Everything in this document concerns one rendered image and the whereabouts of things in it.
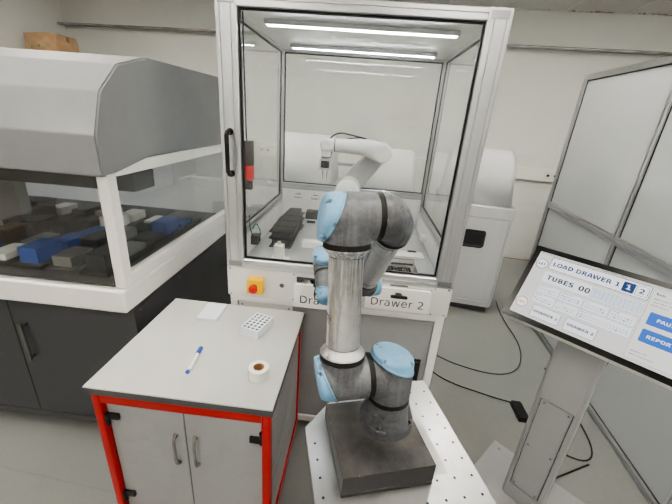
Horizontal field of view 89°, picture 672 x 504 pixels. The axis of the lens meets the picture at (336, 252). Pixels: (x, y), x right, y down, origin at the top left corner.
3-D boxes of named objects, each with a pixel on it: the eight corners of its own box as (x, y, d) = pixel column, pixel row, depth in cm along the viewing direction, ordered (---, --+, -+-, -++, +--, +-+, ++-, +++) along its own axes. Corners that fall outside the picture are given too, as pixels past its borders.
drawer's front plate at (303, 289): (358, 313, 152) (360, 290, 148) (293, 305, 154) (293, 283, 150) (358, 310, 154) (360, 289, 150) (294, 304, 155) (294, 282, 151)
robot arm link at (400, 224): (425, 182, 83) (373, 274, 124) (381, 181, 80) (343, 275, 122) (438, 222, 77) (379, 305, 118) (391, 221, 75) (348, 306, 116)
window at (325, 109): (435, 276, 152) (485, 22, 117) (245, 257, 157) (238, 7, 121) (435, 275, 153) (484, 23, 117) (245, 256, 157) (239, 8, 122)
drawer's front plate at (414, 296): (427, 314, 155) (432, 292, 151) (363, 307, 157) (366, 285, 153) (427, 312, 157) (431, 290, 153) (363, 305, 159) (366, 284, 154)
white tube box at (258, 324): (257, 340, 138) (257, 332, 137) (240, 334, 141) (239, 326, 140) (273, 324, 149) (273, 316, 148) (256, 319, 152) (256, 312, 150)
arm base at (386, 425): (421, 435, 94) (426, 406, 91) (370, 447, 90) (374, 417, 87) (397, 396, 108) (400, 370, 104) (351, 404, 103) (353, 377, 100)
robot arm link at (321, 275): (353, 295, 109) (348, 266, 115) (318, 296, 107) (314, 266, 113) (348, 306, 116) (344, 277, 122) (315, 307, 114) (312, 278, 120)
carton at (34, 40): (59, 62, 386) (53, 32, 375) (27, 59, 391) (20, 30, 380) (83, 66, 416) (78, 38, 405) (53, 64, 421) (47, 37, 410)
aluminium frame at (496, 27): (452, 289, 152) (515, 7, 113) (226, 266, 157) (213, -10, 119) (421, 226, 240) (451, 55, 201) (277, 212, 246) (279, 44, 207)
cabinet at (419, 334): (421, 444, 186) (449, 318, 157) (235, 421, 192) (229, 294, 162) (404, 339, 274) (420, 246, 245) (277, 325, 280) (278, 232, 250)
